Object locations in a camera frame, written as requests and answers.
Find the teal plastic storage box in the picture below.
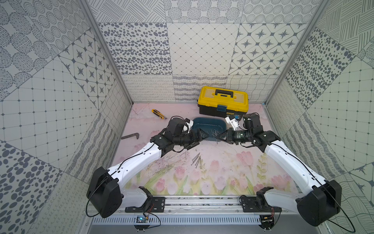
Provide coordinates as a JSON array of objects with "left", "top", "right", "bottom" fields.
[{"left": 192, "top": 117, "right": 227, "bottom": 141}]

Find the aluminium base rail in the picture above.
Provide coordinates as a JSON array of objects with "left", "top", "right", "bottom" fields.
[{"left": 83, "top": 194, "right": 325, "bottom": 216}]

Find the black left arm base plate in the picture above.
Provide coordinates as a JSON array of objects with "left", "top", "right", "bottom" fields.
[{"left": 124, "top": 186, "right": 166, "bottom": 213}]

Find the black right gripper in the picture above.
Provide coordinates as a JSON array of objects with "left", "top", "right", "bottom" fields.
[{"left": 216, "top": 127, "right": 253, "bottom": 145}]

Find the steel nail pile right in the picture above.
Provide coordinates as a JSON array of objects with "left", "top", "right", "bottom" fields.
[{"left": 191, "top": 153, "right": 200, "bottom": 165}]

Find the steel nail pile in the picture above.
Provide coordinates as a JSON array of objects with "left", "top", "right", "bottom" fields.
[
  {"left": 195, "top": 157, "right": 201, "bottom": 169},
  {"left": 191, "top": 153, "right": 200, "bottom": 165}
]

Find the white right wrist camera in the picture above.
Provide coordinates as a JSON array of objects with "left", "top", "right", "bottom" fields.
[{"left": 225, "top": 115, "right": 240, "bottom": 131}]

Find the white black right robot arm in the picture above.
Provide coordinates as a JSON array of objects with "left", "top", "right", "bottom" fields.
[{"left": 216, "top": 113, "right": 342, "bottom": 227}]

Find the white perforated cable duct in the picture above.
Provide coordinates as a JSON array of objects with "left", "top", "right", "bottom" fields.
[{"left": 116, "top": 215, "right": 262, "bottom": 226}]

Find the yellow black utility knife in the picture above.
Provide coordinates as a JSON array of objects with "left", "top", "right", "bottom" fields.
[{"left": 152, "top": 109, "right": 167, "bottom": 120}]

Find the dark metal hex key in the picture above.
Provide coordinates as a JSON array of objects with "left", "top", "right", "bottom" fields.
[{"left": 120, "top": 133, "right": 139, "bottom": 140}]

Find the steel nail pile lower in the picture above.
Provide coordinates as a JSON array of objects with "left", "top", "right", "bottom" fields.
[{"left": 195, "top": 157, "right": 201, "bottom": 169}]

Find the yellow black toolbox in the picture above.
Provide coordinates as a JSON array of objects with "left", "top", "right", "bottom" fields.
[{"left": 198, "top": 86, "right": 249, "bottom": 118}]

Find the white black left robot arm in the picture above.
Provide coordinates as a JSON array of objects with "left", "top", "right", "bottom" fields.
[{"left": 87, "top": 117, "right": 209, "bottom": 218}]

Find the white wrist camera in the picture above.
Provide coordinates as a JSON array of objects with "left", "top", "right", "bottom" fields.
[
  {"left": 183, "top": 118, "right": 193, "bottom": 133},
  {"left": 225, "top": 115, "right": 240, "bottom": 131}
]

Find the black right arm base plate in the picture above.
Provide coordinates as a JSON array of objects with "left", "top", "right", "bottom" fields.
[{"left": 239, "top": 186, "right": 282, "bottom": 213}]

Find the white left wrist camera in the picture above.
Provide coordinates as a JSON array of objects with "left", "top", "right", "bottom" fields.
[{"left": 183, "top": 118, "right": 193, "bottom": 133}]

